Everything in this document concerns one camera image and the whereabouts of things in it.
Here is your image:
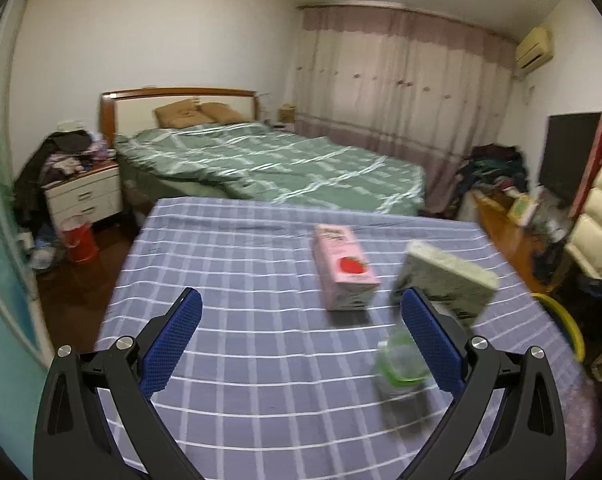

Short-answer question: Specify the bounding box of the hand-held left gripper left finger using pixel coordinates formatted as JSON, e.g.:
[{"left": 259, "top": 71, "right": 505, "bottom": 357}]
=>
[{"left": 33, "top": 287, "right": 204, "bottom": 480}]

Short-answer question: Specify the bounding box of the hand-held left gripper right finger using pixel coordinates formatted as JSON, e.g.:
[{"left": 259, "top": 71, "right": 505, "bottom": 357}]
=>
[{"left": 400, "top": 286, "right": 568, "bottom": 480}]

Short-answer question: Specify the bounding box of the clear plastic bottle green label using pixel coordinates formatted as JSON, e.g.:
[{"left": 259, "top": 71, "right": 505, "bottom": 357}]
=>
[{"left": 373, "top": 330, "right": 434, "bottom": 401}]

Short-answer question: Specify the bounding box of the cream green cardboard box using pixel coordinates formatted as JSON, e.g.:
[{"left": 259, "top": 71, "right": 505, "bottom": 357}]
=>
[{"left": 391, "top": 240, "right": 500, "bottom": 332}]

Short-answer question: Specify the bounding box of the pink drink carton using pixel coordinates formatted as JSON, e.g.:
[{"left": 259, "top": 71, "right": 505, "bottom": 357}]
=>
[{"left": 313, "top": 223, "right": 382, "bottom": 312}]

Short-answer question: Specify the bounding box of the blue checked tablecloth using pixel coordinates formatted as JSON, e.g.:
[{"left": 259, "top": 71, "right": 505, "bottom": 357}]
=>
[{"left": 93, "top": 196, "right": 589, "bottom": 480}]

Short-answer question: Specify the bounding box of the red bucket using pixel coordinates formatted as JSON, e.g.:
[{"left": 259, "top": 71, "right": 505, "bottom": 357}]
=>
[{"left": 63, "top": 215, "right": 100, "bottom": 264}]

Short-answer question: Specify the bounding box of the small printed cardboard box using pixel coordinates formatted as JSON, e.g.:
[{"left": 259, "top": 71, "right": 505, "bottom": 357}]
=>
[{"left": 506, "top": 195, "right": 540, "bottom": 227}]

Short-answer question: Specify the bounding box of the pink patterned clothing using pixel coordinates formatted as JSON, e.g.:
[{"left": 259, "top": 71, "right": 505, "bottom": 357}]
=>
[{"left": 551, "top": 380, "right": 598, "bottom": 480}]

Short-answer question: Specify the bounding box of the white nightstand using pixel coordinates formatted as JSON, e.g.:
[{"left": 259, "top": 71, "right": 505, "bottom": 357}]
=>
[{"left": 43, "top": 162, "right": 124, "bottom": 229}]

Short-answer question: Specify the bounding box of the mixed clothes pile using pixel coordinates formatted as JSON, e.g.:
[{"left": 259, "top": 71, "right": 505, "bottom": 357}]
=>
[{"left": 453, "top": 144, "right": 530, "bottom": 206}]

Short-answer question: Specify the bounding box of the sliding door wardrobe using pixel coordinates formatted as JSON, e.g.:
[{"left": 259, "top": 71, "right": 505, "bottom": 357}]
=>
[{"left": 0, "top": 0, "right": 56, "bottom": 367}]

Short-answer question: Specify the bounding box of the cream puffer jacket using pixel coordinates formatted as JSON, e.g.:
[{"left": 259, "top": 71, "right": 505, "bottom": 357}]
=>
[{"left": 563, "top": 142, "right": 602, "bottom": 282}]

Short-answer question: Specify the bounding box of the green checked duvet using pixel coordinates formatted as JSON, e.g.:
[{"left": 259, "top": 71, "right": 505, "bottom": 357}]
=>
[{"left": 113, "top": 122, "right": 426, "bottom": 217}]

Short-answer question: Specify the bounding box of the dark clothes pile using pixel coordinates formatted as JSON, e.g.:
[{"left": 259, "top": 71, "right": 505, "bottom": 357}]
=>
[{"left": 13, "top": 129, "right": 119, "bottom": 227}]

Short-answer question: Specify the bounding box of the black television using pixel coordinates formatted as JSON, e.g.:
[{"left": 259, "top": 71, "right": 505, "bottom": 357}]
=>
[{"left": 538, "top": 111, "right": 602, "bottom": 211}]

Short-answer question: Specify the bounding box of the brown pillow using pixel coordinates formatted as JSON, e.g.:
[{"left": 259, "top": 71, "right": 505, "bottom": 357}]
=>
[
  {"left": 153, "top": 99, "right": 216, "bottom": 129},
  {"left": 201, "top": 102, "right": 252, "bottom": 125}
]

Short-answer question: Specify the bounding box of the wooden bed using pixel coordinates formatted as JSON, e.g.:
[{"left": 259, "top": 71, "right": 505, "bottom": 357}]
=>
[{"left": 100, "top": 87, "right": 428, "bottom": 219}]

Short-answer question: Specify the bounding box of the pink white curtain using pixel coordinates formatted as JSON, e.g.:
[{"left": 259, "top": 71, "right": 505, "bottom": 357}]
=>
[{"left": 293, "top": 5, "right": 518, "bottom": 217}]

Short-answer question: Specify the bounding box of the cream air conditioner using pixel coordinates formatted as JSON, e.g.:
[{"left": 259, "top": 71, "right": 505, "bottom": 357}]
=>
[{"left": 515, "top": 27, "right": 554, "bottom": 72}]

